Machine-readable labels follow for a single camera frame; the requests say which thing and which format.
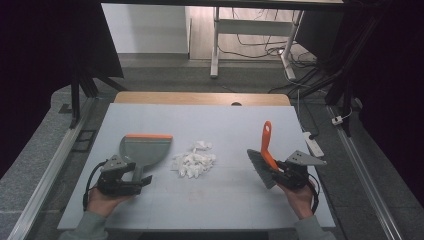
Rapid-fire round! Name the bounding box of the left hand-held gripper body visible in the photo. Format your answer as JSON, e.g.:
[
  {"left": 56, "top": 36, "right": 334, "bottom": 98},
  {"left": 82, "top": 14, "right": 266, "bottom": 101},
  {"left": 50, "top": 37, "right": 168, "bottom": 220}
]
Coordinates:
[{"left": 95, "top": 154, "right": 144, "bottom": 198}]

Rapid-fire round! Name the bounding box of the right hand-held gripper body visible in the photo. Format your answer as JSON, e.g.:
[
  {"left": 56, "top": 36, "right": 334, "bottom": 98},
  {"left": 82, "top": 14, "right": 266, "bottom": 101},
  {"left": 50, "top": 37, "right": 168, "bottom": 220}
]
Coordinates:
[{"left": 274, "top": 149, "right": 328, "bottom": 192}]

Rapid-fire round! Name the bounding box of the grey dustpan with orange edge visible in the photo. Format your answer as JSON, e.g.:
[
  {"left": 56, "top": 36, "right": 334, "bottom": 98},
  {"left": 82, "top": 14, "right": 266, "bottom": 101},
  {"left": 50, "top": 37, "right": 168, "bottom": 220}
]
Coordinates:
[{"left": 118, "top": 133, "right": 174, "bottom": 184}]

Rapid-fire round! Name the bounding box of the orange-handled grey brush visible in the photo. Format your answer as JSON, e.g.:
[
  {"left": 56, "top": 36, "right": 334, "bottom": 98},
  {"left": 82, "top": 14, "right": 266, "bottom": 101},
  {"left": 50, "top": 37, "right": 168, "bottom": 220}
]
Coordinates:
[{"left": 246, "top": 120, "right": 284, "bottom": 190}]

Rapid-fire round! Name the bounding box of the pile of white paper scraps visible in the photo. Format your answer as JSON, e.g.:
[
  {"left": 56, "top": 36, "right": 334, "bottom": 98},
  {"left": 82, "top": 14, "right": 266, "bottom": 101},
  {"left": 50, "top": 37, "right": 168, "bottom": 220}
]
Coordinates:
[{"left": 170, "top": 140, "right": 217, "bottom": 180}]

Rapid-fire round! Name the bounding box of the person's right hand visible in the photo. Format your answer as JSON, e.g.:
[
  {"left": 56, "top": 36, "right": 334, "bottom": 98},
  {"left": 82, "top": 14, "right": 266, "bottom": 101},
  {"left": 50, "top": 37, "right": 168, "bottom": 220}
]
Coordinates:
[{"left": 276, "top": 179, "right": 318, "bottom": 221}]

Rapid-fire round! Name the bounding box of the person's left hand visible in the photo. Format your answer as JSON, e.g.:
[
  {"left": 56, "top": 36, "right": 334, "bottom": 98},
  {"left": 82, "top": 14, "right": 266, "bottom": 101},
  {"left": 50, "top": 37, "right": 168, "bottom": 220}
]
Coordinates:
[{"left": 85, "top": 186, "right": 134, "bottom": 218}]

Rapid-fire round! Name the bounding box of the white power strip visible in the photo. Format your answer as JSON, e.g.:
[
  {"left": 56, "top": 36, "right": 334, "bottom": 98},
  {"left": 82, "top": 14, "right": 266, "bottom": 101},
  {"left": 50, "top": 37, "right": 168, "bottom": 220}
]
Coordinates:
[{"left": 302, "top": 131, "right": 325, "bottom": 158}]

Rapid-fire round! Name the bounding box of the black metal stand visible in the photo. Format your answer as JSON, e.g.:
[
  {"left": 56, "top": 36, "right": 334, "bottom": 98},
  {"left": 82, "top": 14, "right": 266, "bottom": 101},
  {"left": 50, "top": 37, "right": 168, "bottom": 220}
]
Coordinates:
[
  {"left": 67, "top": 58, "right": 128, "bottom": 130},
  {"left": 293, "top": 13, "right": 383, "bottom": 138}
]

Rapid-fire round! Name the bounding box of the wooden table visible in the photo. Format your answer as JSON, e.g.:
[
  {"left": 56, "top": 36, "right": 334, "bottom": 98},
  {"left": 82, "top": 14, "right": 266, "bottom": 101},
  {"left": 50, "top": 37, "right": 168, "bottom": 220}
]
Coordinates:
[{"left": 113, "top": 91, "right": 292, "bottom": 108}]

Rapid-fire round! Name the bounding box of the black curtain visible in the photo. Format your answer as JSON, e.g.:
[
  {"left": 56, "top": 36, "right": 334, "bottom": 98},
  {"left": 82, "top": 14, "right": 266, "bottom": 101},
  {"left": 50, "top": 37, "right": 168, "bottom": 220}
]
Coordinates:
[
  {"left": 0, "top": 0, "right": 125, "bottom": 179},
  {"left": 343, "top": 0, "right": 424, "bottom": 209}
]

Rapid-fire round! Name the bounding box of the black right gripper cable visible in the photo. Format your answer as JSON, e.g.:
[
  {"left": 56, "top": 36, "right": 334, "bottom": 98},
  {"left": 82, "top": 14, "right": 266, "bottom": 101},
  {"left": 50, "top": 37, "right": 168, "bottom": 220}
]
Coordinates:
[{"left": 307, "top": 173, "right": 322, "bottom": 215}]

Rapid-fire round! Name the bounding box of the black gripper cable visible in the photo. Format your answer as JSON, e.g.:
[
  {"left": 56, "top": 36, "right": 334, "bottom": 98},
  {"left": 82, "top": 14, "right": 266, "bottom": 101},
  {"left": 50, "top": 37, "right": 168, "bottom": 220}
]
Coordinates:
[
  {"left": 307, "top": 173, "right": 322, "bottom": 215},
  {"left": 82, "top": 160, "right": 108, "bottom": 212}
]

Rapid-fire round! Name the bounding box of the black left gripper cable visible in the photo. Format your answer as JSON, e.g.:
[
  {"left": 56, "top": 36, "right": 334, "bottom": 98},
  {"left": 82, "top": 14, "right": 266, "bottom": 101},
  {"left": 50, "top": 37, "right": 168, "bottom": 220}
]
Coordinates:
[{"left": 82, "top": 160, "right": 108, "bottom": 212}]

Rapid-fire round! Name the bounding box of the black power strip cable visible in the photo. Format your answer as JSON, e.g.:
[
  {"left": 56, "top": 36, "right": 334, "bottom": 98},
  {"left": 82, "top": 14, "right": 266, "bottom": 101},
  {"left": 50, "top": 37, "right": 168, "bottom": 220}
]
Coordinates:
[{"left": 268, "top": 74, "right": 322, "bottom": 141}]

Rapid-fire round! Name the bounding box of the aluminium rail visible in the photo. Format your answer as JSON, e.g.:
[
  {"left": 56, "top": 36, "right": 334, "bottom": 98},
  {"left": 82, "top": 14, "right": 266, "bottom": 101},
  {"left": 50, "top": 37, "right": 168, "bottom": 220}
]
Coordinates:
[
  {"left": 6, "top": 96, "right": 98, "bottom": 240},
  {"left": 327, "top": 105, "right": 405, "bottom": 240}
]

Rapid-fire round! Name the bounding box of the tangle of floor cables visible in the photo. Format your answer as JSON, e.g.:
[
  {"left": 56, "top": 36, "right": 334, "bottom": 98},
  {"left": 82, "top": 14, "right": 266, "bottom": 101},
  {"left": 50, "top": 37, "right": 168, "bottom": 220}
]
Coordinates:
[{"left": 218, "top": 8, "right": 318, "bottom": 69}]

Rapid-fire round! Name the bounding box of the white desk frame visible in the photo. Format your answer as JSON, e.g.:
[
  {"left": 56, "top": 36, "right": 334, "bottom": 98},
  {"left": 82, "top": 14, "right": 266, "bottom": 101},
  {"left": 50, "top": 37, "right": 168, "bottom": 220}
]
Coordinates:
[{"left": 209, "top": 6, "right": 305, "bottom": 81}]

